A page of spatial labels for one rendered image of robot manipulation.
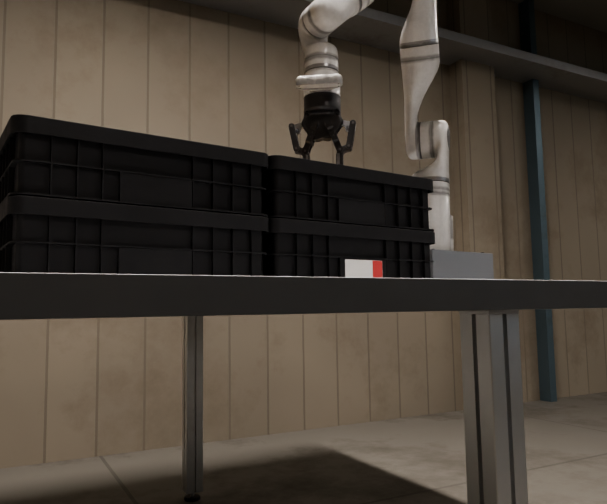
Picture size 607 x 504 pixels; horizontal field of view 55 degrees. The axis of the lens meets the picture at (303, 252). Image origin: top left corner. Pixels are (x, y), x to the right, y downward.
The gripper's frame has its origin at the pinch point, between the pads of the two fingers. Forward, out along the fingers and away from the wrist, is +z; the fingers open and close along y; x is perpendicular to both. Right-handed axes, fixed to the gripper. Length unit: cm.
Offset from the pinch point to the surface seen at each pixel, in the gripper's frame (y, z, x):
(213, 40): 75, -120, -180
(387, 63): -20, -130, -248
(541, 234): -127, -24, -313
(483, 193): -82, -48, -278
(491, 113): -91, -105, -284
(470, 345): -23.3, 34.3, 26.0
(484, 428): -25, 46, 28
